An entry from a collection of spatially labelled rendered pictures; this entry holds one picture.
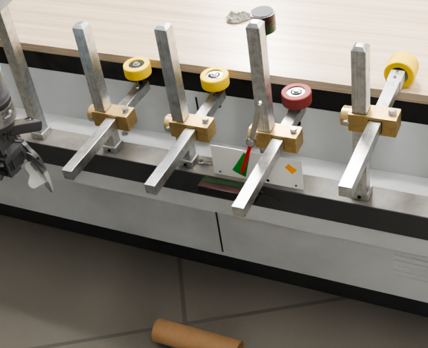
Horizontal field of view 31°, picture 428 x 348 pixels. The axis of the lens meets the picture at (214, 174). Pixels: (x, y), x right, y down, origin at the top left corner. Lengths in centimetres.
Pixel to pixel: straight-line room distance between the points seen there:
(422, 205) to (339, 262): 61
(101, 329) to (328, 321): 78
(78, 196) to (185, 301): 56
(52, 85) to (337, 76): 98
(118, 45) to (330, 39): 64
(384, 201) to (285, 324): 78
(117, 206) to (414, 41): 122
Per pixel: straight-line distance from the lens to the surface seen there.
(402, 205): 201
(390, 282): 255
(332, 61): 218
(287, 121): 203
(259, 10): 187
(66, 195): 295
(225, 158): 209
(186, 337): 257
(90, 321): 280
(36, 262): 307
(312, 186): 207
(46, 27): 261
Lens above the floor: 206
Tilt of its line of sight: 39 degrees down
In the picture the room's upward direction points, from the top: 10 degrees counter-clockwise
